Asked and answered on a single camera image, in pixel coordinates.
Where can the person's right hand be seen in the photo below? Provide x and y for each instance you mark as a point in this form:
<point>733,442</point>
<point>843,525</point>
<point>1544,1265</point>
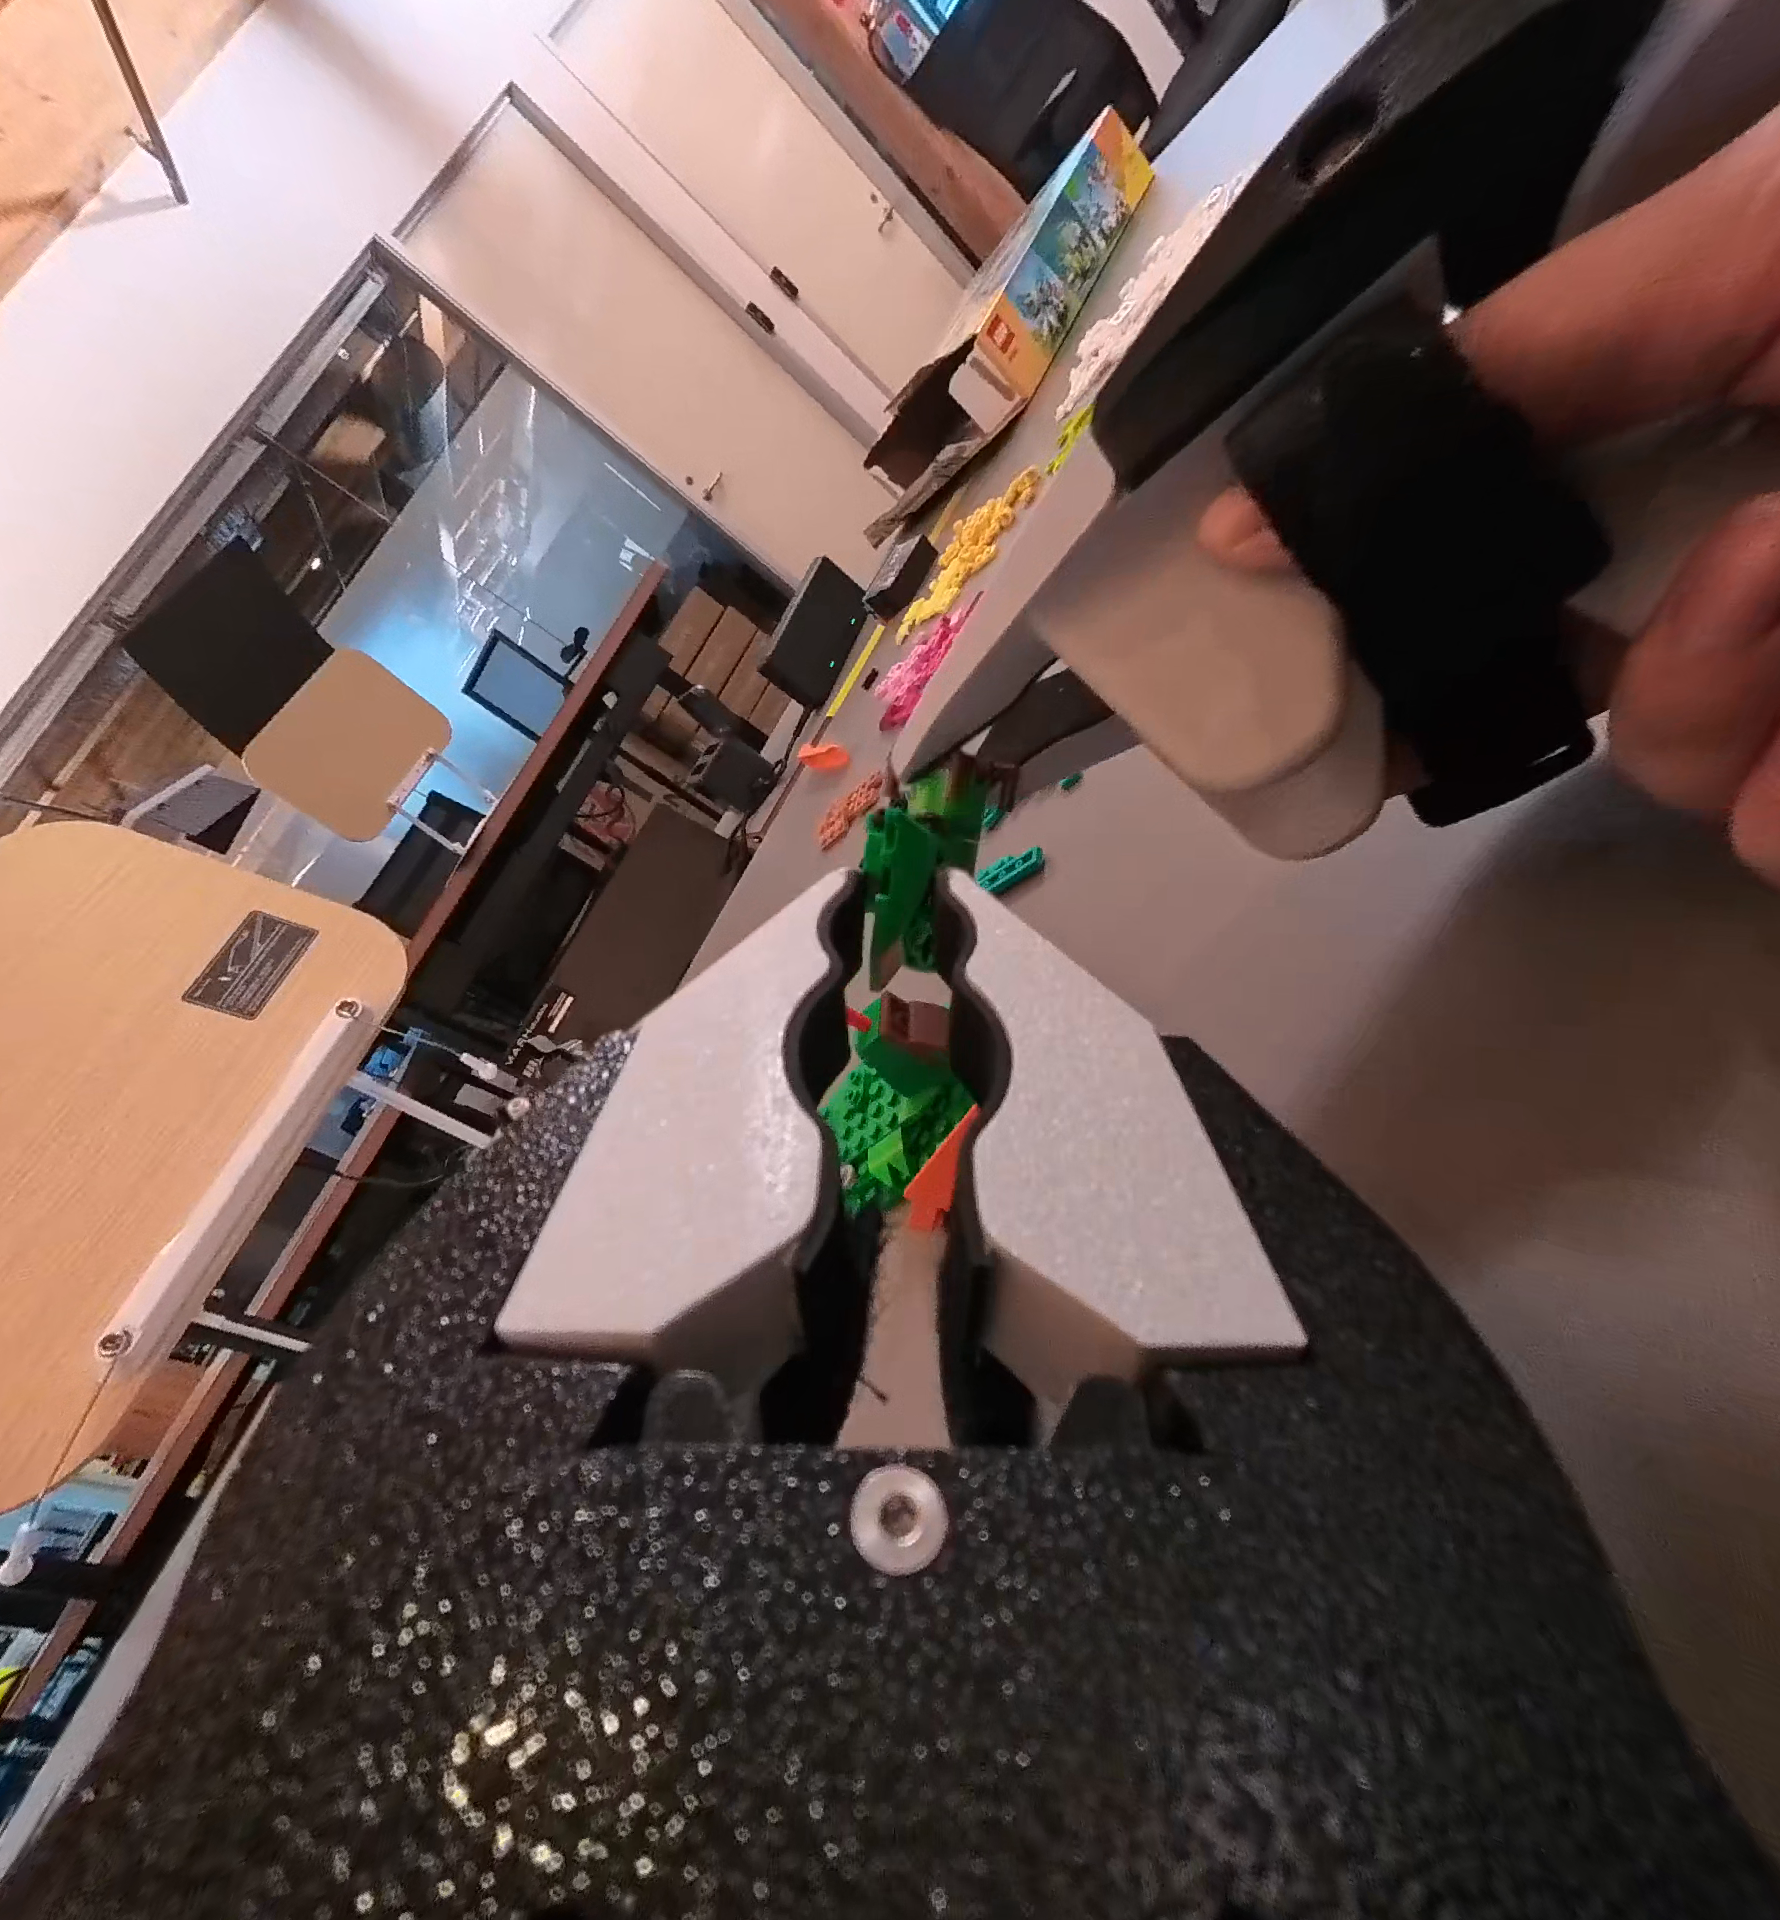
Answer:
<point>1700,301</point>

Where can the pile of pink lego pieces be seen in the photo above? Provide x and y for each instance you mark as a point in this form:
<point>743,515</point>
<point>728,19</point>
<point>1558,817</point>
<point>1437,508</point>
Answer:
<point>920,667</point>

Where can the black box with green lights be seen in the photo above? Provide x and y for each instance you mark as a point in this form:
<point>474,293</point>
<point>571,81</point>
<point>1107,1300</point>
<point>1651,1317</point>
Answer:
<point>815,623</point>

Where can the black monitor screen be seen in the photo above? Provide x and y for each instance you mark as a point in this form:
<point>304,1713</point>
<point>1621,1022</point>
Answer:
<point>221,644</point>

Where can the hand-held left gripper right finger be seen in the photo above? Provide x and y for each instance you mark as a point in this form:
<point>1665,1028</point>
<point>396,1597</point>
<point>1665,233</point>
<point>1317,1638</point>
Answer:
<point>1131,1186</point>

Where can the green lego piece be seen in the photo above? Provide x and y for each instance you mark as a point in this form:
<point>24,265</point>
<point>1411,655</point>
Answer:
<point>905,847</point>

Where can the lime green lego pieces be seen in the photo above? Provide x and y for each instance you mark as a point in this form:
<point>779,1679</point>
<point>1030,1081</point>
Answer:
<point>1072,435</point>

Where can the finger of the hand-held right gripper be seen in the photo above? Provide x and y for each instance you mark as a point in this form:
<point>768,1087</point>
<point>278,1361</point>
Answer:
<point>1026,600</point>

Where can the long wooden desk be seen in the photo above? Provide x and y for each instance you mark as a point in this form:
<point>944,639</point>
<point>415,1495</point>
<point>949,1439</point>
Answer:
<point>545,749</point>

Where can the pile of salmon lego pieces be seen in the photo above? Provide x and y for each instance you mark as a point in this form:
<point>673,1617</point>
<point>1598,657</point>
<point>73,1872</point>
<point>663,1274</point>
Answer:
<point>854,814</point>

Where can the pile of white lego pieces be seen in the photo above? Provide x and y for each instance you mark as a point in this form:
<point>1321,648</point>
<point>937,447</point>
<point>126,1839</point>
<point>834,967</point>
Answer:
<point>1144,301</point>

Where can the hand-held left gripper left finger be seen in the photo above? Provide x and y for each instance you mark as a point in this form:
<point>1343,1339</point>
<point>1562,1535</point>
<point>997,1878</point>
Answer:
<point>680,1186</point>

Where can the computer monitor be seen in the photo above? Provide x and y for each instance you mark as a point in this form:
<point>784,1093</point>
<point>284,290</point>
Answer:
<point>517,687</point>

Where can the pile of yellow lego pieces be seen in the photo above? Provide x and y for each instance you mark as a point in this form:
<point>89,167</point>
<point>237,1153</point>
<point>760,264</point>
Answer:
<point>972,548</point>

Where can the printed lego box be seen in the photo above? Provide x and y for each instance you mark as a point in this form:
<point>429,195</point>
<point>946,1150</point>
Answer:
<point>1063,240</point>

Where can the white double door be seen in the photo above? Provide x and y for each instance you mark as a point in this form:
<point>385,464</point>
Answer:
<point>650,255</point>

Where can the small black box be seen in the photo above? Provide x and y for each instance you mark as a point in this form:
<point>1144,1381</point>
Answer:
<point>900,576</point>

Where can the orange lego wedge piece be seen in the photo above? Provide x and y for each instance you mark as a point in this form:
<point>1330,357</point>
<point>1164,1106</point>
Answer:
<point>942,1178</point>

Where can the wooden chair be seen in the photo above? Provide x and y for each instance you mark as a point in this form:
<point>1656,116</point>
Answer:
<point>95,1141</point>

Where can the green lego plate build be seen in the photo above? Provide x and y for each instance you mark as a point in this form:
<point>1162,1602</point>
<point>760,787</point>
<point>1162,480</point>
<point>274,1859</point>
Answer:
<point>875,1118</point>

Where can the open cardboard box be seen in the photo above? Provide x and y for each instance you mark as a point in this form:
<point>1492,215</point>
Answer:
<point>927,450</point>

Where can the brown lego brick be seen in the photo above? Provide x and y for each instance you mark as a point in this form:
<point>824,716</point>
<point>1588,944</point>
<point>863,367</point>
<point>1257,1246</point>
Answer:
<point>915,1021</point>

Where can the teal lego plate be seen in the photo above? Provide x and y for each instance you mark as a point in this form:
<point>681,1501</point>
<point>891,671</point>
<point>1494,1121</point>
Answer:
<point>1014,868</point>

